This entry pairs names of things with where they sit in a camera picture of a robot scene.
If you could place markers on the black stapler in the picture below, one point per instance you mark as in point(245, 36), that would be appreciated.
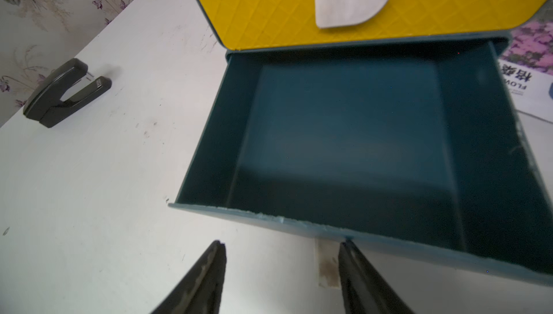
point(65, 91)

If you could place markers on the purple flower seed bag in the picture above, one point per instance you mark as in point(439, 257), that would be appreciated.
point(526, 66)

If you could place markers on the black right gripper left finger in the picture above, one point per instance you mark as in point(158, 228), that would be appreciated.
point(200, 290)

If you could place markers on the teal bottom drawer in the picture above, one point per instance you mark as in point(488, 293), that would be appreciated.
point(407, 147)

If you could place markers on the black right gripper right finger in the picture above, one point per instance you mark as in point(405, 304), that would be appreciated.
point(363, 288)

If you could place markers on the yellow drawer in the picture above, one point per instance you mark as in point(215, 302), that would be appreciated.
point(262, 24)

